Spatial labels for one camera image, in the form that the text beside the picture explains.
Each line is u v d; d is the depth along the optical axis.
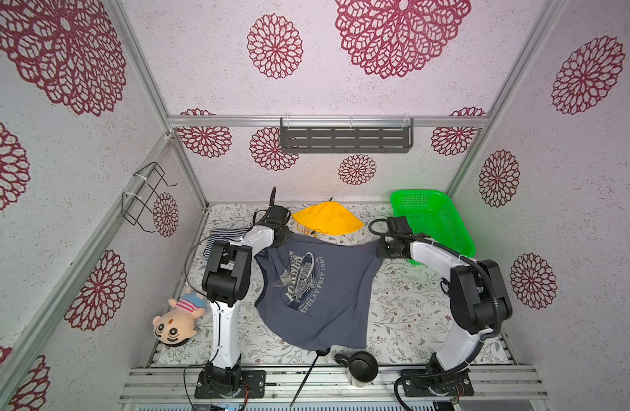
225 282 0.57
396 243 0.75
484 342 0.53
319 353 0.79
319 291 0.93
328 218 1.13
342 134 0.94
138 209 0.77
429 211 1.17
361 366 0.76
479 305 0.48
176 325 0.78
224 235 1.09
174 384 0.75
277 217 0.84
